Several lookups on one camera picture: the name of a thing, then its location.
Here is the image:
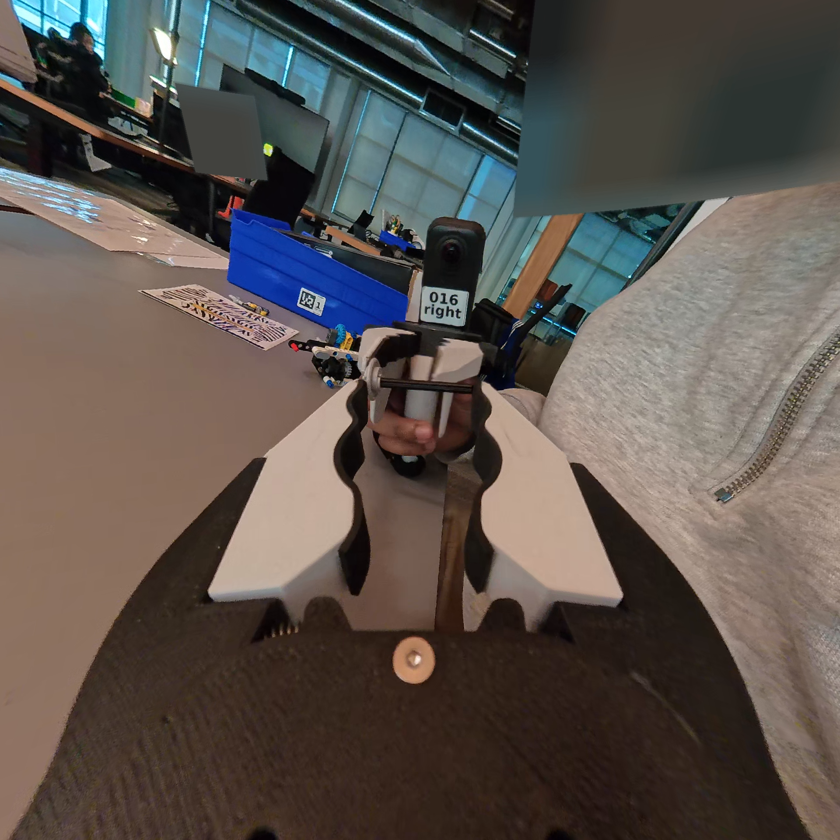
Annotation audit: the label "partly built lego model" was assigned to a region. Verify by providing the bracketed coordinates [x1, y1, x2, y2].
[289, 323, 366, 389]

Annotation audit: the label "wooden background desk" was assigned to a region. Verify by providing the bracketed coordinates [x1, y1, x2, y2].
[0, 75, 253, 198]

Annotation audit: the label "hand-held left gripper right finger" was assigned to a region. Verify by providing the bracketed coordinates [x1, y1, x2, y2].
[462, 381, 624, 632]

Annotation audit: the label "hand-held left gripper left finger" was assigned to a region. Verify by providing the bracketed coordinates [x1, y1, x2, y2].
[207, 377, 372, 623]

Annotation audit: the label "grey hoodie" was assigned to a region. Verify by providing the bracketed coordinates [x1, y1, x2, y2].
[495, 182, 840, 840]

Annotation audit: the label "person's right hand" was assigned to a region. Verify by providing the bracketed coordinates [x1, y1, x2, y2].
[371, 390, 479, 463]

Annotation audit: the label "blue plastic bin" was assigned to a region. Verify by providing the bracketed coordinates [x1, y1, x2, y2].
[227, 209, 411, 333]

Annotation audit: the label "wooden post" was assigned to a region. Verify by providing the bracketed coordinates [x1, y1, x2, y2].
[502, 213, 585, 322]

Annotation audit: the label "printed instruction sheets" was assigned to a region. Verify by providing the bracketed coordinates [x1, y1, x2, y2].
[0, 166, 231, 271]

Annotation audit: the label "black cardboard box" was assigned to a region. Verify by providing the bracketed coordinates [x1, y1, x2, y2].
[308, 236, 422, 296]

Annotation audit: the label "striped sticker sheet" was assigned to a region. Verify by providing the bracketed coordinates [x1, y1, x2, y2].
[138, 283, 301, 352]

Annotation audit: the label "black monitor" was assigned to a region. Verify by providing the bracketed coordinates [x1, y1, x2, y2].
[220, 64, 330, 175]

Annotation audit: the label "person's right forearm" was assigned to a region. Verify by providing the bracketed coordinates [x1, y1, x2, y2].
[492, 386, 549, 454]

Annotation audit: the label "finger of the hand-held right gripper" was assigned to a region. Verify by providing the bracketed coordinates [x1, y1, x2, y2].
[360, 327, 422, 424]
[434, 338, 485, 431]

